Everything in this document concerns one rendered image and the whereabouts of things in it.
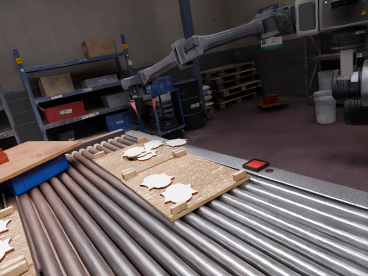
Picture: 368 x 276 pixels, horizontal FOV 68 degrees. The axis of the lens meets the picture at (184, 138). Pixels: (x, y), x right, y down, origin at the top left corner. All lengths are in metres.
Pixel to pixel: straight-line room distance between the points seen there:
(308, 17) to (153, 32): 5.37
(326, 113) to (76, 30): 4.67
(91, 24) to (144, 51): 1.21
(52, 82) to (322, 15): 4.53
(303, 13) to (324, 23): 0.10
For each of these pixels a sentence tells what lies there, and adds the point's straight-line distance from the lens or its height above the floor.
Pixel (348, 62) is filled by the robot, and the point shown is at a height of 1.24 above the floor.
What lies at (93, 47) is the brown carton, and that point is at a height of 1.76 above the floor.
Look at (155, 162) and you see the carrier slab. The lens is 1.30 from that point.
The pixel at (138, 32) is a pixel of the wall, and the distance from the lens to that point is 6.42.
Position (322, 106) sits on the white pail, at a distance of 4.59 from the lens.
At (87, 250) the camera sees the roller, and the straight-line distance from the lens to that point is 0.89.
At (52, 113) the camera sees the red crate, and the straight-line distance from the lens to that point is 5.22.
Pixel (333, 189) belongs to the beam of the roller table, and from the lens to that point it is 0.99.
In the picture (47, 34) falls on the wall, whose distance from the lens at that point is 5.93.
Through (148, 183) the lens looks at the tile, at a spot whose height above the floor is 0.95.
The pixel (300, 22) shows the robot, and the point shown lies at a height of 1.43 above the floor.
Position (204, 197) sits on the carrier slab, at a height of 0.94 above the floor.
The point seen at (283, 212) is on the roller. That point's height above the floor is 0.91.
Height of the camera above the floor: 1.40
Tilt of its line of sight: 17 degrees down
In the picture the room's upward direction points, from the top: 11 degrees counter-clockwise
